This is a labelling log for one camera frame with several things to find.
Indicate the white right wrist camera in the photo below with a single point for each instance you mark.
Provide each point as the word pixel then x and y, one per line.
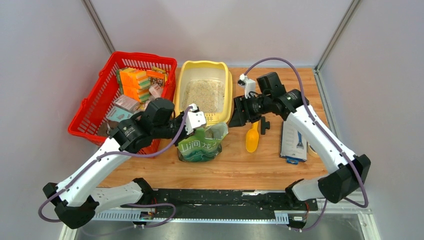
pixel 247 84

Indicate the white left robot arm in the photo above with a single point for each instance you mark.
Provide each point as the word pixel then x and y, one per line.
pixel 78 198

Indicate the green cat litter bag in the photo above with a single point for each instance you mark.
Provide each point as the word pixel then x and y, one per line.
pixel 205 145

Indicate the red plastic basket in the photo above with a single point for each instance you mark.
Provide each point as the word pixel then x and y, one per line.
pixel 94 108

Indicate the orange patterned snack box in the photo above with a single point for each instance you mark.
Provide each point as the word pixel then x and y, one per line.
pixel 157 76

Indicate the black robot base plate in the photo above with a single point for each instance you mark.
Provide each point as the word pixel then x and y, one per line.
pixel 207 204

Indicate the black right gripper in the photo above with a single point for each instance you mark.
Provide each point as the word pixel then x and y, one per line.
pixel 239 118

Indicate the masking tape roll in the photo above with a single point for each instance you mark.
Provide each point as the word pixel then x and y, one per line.
pixel 311 151

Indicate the black bag sealing clip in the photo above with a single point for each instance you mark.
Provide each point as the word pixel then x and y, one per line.
pixel 264 125

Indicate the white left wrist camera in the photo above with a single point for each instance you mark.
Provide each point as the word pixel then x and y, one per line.
pixel 194 119

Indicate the yellow litter box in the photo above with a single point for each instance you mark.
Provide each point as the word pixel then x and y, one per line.
pixel 209 85

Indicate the pink teal small box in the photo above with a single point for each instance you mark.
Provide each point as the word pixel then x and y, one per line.
pixel 123 108

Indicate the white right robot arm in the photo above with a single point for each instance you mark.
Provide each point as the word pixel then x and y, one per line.
pixel 347 171

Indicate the yellow litter scoop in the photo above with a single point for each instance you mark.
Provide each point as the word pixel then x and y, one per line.
pixel 252 138

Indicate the orange sponge pack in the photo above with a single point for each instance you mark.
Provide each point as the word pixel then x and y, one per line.
pixel 135 83

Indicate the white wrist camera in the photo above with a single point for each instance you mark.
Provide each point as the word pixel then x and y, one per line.
pixel 194 119
pixel 247 84

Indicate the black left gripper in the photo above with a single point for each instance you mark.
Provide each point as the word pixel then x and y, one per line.
pixel 184 134

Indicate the blue razor package box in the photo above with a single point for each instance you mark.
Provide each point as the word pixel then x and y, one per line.
pixel 293 147

